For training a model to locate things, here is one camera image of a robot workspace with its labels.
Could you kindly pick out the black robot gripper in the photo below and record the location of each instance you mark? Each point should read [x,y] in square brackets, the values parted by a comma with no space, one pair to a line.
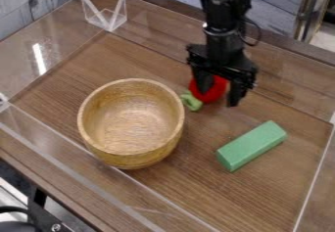
[221,57]

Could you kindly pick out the red knitted strawberry fruit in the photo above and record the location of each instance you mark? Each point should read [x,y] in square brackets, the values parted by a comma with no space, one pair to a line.
[194,99]

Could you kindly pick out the green rectangular block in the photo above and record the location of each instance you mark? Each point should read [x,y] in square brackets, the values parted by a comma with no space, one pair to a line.
[250,145]

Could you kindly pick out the round wooden bowl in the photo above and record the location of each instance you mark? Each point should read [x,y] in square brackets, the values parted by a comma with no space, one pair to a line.
[131,121]

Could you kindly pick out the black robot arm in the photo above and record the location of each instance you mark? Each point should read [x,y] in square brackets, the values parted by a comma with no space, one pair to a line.
[226,15]

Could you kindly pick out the metal table leg background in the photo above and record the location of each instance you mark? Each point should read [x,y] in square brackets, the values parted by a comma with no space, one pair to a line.
[309,20]

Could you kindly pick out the clear acrylic corner bracket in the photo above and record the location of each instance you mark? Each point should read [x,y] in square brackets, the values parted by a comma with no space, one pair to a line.
[106,19]

